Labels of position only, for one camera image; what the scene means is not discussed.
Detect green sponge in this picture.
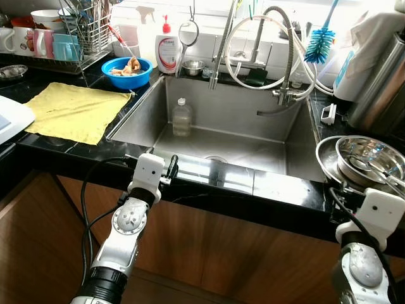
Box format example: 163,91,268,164
246,68,268,87

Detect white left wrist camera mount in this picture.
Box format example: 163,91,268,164
128,153,166,205

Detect metal chopstick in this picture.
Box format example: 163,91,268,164
370,166,405,194
367,160,405,186

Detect white flat appliance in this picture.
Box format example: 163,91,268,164
0,95,36,146

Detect large steel bowl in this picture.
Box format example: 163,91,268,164
335,136,405,184

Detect steel knife block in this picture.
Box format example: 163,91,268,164
346,33,405,135

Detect wire utensil basket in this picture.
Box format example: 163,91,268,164
60,0,113,55

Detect small steel dish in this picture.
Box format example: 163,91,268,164
0,64,29,82

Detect blue bottle brush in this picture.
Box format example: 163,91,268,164
303,0,340,65

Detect white hose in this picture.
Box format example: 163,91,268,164
224,15,331,96

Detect pale raw food pieces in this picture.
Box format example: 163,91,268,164
109,56,144,77

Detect white soap pump bottle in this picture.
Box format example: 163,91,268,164
155,15,182,75

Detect wooden cabinet front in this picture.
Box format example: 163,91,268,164
0,170,405,304

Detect pink mug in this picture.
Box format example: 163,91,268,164
33,28,55,60

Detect white bag with blue label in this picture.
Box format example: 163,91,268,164
332,8,405,103

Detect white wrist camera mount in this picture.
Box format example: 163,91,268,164
128,153,166,205
335,187,405,253

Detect patterned white mug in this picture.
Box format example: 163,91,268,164
14,26,36,55

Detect blue plastic bowl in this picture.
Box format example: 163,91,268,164
101,56,154,90

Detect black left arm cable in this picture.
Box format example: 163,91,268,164
80,156,149,286

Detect stainless steel sink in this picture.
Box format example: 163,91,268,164
106,74,328,186

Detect small steel bowl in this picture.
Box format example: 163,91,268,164
182,60,206,76

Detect red handled tool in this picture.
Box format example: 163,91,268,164
106,23,135,56

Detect teal mug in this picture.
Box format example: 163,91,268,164
52,33,82,63

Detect steel plate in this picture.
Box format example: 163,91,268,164
315,134,405,192

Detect round steel strainer ladle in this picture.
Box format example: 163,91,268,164
177,18,201,78

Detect clear plastic bottle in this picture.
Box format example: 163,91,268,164
172,97,193,137

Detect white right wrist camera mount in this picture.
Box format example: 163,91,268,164
335,187,405,253

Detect wire dish rack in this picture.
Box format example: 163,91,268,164
0,0,116,75

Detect translucent spray bottle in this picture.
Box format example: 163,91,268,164
114,5,157,61

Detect steel faucet with black hose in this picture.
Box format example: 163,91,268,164
228,5,306,117

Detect small white plastic holder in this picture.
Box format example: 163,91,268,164
320,103,337,125

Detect steel spoon white handle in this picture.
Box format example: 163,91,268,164
347,157,405,191

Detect steel spring faucet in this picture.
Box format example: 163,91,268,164
209,0,242,89

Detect yellow cloth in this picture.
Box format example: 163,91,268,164
23,82,134,146

